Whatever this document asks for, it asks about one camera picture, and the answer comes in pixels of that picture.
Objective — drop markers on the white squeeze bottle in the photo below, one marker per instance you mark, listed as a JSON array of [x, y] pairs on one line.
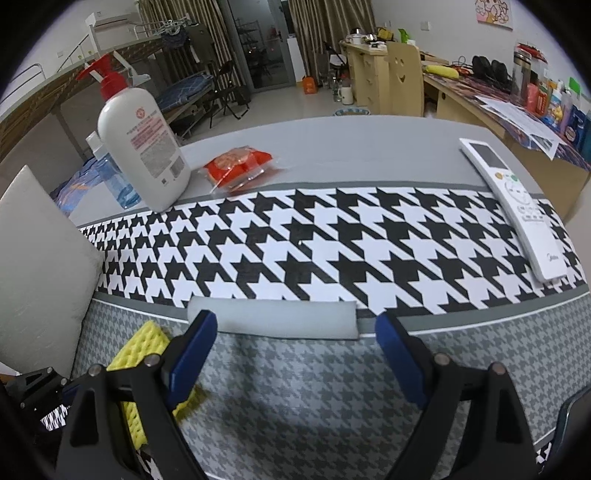
[[558, 101]]

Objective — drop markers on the blue toiletry can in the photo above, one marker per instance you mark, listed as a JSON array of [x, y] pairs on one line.
[[586, 134]]

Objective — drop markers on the blue and orange plaid quilt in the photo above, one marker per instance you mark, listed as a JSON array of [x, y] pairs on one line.
[[74, 189]]

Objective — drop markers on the yellow sponge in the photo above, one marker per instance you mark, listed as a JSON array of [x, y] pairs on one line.
[[138, 346]]

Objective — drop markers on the white bunk bed frame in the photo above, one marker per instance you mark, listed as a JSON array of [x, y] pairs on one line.
[[69, 74]]

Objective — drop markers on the grey sponge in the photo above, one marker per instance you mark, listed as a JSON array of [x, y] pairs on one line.
[[277, 318]]

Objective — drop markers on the white air conditioner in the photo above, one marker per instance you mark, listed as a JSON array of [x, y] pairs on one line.
[[113, 18]]

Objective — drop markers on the brown curtain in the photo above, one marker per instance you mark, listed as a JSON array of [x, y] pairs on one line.
[[203, 27], [332, 23]]

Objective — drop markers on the orange jug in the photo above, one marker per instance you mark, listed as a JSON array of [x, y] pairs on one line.
[[309, 85]]

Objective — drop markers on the orange pouch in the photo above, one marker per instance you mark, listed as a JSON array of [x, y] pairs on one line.
[[539, 99]]

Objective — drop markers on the wall poster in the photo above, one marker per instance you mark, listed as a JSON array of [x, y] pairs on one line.
[[494, 14]]

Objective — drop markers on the clear water bottle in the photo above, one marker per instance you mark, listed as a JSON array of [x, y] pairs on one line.
[[117, 187]]

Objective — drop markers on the houndstooth blanket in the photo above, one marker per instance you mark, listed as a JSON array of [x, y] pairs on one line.
[[323, 249]]

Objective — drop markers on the white thermos jug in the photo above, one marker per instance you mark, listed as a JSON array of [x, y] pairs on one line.
[[346, 94]]

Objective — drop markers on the clear jar with red lid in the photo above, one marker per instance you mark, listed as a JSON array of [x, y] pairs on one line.
[[535, 50]]

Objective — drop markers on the hanging dark clothes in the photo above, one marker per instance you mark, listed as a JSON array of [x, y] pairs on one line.
[[178, 32]]

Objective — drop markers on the wooden chair with smiley cutout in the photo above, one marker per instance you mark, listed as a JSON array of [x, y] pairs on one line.
[[404, 78]]

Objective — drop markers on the blue toiletry bottle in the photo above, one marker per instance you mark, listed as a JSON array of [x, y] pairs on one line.
[[572, 124]]

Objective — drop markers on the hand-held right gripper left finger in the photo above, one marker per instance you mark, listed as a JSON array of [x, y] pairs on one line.
[[194, 355]]

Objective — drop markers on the white pillow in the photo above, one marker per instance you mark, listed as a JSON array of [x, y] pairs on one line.
[[41, 277]]

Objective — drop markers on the printed paper sheets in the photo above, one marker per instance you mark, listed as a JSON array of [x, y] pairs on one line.
[[517, 117]]

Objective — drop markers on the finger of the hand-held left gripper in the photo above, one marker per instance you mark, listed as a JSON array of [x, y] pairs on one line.
[[41, 385]]

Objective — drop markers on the white remote control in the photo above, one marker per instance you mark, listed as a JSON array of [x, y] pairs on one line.
[[512, 194]]

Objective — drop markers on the glass balcony door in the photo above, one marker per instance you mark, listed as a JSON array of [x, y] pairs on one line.
[[258, 41]]

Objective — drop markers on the wooden desk with patterned cover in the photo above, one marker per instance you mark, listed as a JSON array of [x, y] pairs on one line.
[[466, 106]]

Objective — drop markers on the dark blue plaid bedding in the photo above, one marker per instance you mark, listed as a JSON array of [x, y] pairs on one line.
[[184, 90]]

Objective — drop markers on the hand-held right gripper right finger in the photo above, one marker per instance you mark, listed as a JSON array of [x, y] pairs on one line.
[[401, 364]]

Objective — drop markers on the yellow bag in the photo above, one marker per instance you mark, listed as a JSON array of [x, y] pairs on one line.
[[384, 33]]

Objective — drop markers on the black folding chair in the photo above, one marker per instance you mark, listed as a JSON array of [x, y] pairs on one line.
[[228, 92]]

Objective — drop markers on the yellow soft toy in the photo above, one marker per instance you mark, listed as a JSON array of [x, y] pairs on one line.
[[442, 70]]

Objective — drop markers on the white lotion bottle red pump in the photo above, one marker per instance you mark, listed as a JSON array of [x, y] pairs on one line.
[[138, 152]]

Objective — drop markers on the red snack packet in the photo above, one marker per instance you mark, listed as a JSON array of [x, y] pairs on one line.
[[235, 164]]

